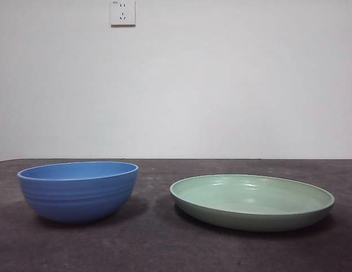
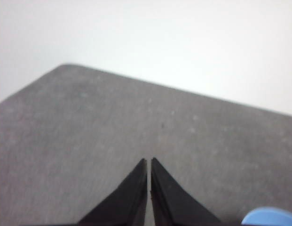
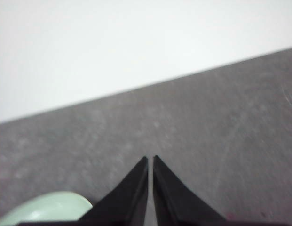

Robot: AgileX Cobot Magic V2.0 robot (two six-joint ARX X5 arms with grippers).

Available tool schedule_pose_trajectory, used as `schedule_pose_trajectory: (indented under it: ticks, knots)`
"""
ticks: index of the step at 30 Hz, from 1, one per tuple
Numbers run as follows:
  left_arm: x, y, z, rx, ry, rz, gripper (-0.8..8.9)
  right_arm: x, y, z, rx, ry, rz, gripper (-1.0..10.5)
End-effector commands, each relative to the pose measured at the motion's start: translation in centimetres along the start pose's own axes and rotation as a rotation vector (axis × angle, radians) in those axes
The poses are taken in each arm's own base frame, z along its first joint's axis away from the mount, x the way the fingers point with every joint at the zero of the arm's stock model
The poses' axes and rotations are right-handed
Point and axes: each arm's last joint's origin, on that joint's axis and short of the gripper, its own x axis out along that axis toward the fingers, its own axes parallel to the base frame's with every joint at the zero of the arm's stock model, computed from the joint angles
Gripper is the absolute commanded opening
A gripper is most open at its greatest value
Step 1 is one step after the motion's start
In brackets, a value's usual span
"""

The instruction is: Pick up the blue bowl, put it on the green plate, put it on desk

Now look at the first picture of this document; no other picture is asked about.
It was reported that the white wall socket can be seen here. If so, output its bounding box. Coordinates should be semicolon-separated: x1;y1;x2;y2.
110;0;136;28

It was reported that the pale green plate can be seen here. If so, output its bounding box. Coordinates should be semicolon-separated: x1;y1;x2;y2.
169;174;335;233

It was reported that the blue ribbed bowl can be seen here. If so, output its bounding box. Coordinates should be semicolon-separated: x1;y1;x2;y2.
16;161;139;224

